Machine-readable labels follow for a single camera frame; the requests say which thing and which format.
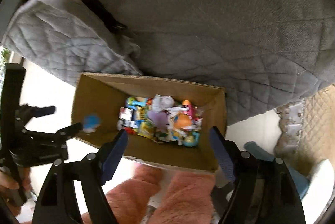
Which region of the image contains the cardboard trash box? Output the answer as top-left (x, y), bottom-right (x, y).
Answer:
top-left (72, 73), bottom-right (227, 173)

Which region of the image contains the person left hand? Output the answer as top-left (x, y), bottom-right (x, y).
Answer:
top-left (0, 167), bottom-right (32, 201)

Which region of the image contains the blue plastic stool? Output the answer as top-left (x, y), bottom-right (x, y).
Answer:
top-left (244, 141), bottom-right (310, 200)

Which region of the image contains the grey quilted blanket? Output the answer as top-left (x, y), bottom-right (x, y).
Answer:
top-left (1, 0), bottom-right (334, 124)

